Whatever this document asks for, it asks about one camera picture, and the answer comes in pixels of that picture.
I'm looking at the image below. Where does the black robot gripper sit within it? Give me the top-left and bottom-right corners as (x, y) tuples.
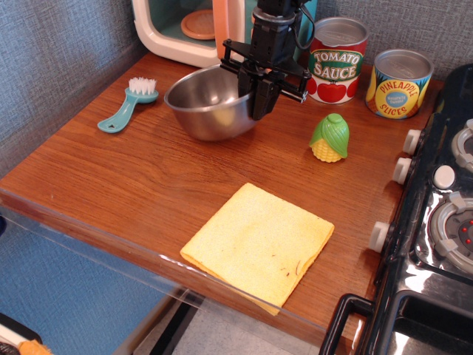
(221, 9), (313, 121)

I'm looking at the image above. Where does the stainless steel pot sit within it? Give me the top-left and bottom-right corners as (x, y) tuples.
(164, 65), (257, 141)

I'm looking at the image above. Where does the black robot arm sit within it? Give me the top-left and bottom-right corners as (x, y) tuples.
(221, 1), (314, 121)

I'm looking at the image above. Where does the orange microwave turntable plate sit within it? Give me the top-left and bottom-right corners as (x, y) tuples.
(180, 10), (215, 41)

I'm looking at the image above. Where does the teal toy microwave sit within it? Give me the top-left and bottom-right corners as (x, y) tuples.
(131, 0), (319, 70)

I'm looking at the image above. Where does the teal dish brush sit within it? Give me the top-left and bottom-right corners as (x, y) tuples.
(97, 77), (159, 134)

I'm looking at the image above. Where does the tomato sauce can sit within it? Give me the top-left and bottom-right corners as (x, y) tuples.
(307, 17), (369, 104)

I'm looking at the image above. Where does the toy corn cob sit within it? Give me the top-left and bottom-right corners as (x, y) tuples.
(309, 113), (350, 163)

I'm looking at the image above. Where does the pineapple slices can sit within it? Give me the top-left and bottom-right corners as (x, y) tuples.
(365, 49), (434, 120)

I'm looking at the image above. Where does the yellow folded cloth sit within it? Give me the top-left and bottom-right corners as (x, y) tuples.
(180, 183), (335, 316)

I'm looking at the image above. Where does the white stove knob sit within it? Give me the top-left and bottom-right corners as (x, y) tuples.
(369, 221), (390, 253)
(403, 129), (422, 155)
(392, 158), (412, 185)

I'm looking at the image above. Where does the white stove button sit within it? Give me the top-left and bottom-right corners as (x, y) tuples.
(433, 165), (455, 189)

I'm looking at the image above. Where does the grey rear stove burner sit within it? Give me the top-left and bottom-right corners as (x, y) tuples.
(451, 119), (473, 172)

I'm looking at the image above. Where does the grey stove burner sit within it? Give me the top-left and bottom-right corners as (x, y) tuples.
(429, 192), (472, 274)
(451, 119), (473, 172)

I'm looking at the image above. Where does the grey front stove burner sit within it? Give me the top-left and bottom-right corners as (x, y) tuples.
(429, 192), (472, 274)

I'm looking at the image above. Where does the black toy stove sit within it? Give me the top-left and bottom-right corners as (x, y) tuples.
(320, 64), (472, 354)

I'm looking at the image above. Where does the orange fuzzy object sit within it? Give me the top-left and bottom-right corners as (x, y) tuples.
(18, 339), (52, 355)

